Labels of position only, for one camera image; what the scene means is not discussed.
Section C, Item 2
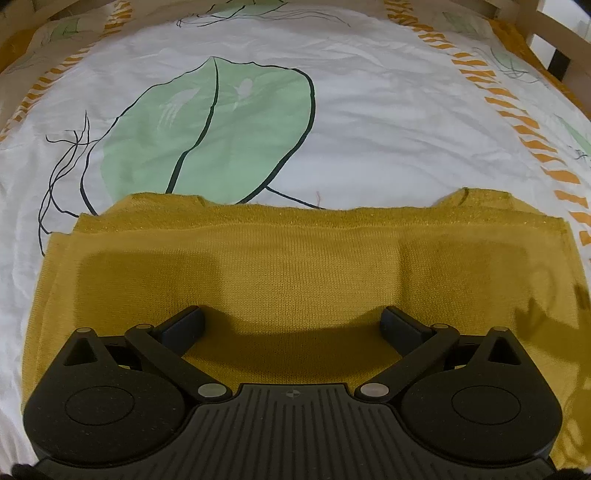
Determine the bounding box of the light wooden bed frame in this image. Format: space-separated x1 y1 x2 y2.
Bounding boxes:
0 0 591 109

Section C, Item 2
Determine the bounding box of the mustard yellow knit garment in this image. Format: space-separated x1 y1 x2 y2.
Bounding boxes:
21 187 591 468

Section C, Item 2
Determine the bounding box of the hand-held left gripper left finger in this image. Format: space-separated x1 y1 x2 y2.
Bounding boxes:
64 305 230 400

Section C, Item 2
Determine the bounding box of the white leaf-print blanket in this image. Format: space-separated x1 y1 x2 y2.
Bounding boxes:
0 0 591 418

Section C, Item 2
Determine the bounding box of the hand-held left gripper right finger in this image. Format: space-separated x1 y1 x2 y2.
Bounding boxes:
355 305 530 400

